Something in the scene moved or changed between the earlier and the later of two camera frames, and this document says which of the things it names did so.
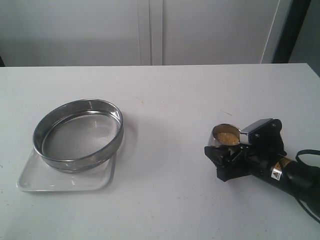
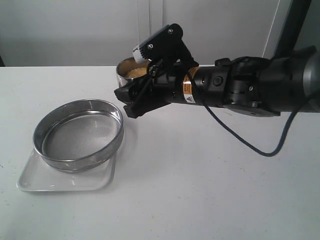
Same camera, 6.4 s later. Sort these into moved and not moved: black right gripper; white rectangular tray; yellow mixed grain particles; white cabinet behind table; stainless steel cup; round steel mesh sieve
Moved: stainless steel cup; black right gripper; yellow mixed grain particles
Not moved: white cabinet behind table; round steel mesh sieve; white rectangular tray
